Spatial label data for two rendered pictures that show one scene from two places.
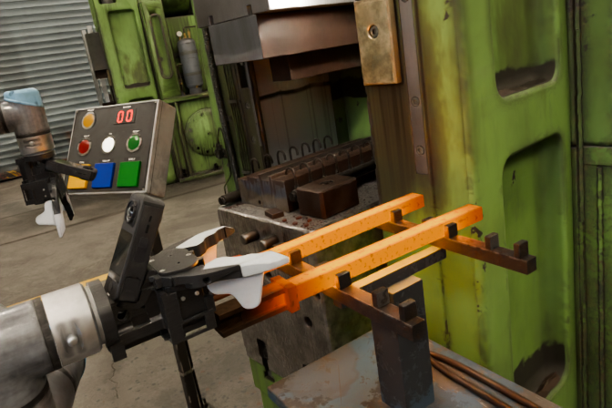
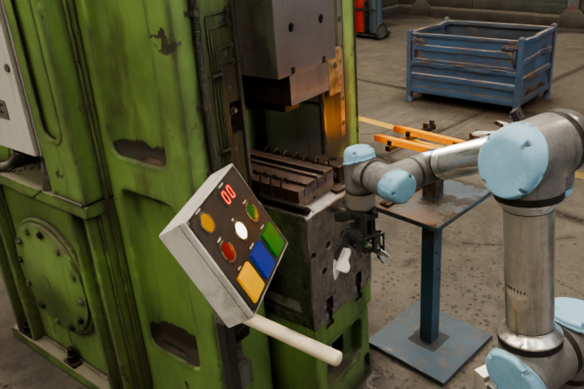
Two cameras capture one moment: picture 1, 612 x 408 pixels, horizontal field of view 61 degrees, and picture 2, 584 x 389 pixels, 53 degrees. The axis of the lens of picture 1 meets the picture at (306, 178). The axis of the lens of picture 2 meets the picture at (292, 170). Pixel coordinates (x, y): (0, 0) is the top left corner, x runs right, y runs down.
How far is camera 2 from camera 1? 2.55 m
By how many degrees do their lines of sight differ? 94
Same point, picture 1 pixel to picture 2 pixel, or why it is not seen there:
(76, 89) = not seen: outside the picture
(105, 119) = (217, 210)
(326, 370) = (419, 215)
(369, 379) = (422, 206)
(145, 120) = (241, 187)
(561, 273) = not seen: hidden behind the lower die
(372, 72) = (334, 88)
